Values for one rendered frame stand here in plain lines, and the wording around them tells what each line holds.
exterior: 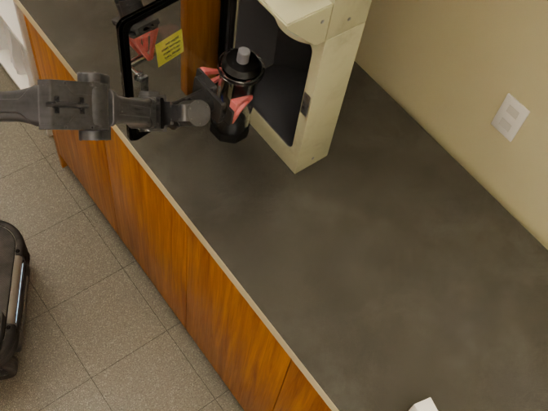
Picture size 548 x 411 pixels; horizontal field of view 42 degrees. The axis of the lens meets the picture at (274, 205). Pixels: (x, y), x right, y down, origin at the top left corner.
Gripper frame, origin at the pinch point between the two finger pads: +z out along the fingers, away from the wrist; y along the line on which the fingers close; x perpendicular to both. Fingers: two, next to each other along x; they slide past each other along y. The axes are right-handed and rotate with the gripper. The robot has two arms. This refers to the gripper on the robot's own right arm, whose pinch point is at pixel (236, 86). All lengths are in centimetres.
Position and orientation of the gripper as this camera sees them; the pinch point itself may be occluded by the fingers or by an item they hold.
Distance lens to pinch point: 168.8
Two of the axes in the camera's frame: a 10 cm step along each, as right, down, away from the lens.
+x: -1.9, 5.6, 8.1
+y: -6.4, -6.9, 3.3
